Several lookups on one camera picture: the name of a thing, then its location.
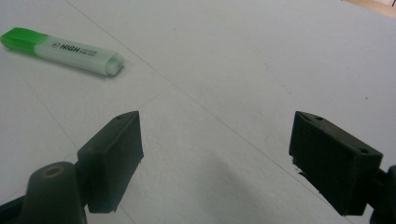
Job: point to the green highlighter pen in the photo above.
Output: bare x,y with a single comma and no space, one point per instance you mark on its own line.
67,51

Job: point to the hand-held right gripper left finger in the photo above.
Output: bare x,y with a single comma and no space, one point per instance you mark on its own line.
109,161

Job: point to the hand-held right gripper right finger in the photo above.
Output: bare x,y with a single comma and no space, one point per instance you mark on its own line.
333,165

